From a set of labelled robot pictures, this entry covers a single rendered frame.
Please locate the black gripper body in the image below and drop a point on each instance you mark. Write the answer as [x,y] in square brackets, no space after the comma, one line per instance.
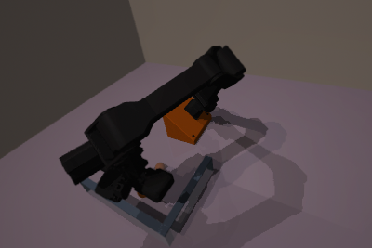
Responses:
[155,183]

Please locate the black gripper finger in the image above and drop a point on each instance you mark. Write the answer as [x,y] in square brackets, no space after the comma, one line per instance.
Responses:
[134,184]
[138,189]

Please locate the translucent orange ball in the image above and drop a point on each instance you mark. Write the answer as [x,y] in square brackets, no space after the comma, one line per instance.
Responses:
[160,166]

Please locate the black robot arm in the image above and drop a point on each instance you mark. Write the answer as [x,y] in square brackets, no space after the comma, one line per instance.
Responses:
[116,134]

